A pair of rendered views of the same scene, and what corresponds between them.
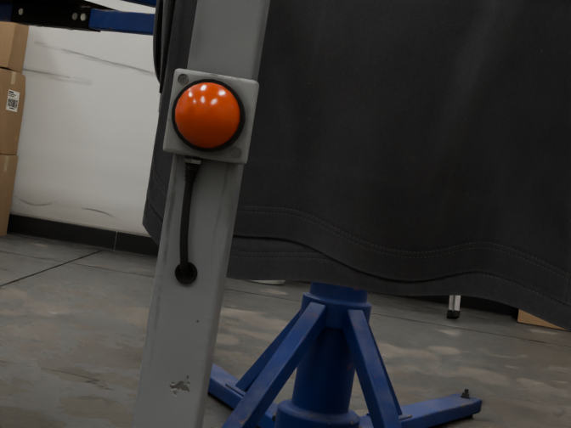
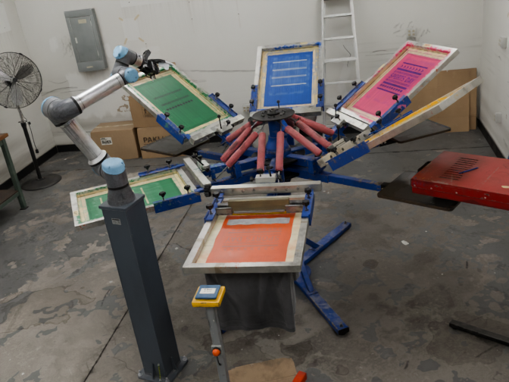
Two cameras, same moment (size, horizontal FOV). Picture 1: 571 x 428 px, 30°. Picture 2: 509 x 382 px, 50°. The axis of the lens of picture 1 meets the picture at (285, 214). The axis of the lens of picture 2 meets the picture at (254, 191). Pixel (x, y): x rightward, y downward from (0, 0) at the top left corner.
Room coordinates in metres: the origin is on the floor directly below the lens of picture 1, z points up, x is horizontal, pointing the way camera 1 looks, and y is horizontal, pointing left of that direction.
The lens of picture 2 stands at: (-1.39, -0.60, 2.38)
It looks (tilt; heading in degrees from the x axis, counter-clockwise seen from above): 24 degrees down; 10
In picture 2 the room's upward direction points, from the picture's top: 8 degrees counter-clockwise
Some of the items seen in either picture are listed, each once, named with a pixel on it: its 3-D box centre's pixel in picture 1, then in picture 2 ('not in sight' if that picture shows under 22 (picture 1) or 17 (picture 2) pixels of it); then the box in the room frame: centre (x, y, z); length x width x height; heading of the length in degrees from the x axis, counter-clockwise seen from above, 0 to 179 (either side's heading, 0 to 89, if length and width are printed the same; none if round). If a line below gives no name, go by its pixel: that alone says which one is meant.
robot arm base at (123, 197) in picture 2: not in sight; (120, 192); (1.22, 0.62, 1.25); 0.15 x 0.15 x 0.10
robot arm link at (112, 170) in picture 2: not in sight; (114, 171); (1.22, 0.62, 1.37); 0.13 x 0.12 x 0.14; 43
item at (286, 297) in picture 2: (405, 57); (250, 297); (0.92, -0.08, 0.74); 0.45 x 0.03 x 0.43; 88
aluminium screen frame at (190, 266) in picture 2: not in sight; (254, 230); (1.22, -0.09, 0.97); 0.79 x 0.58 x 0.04; 178
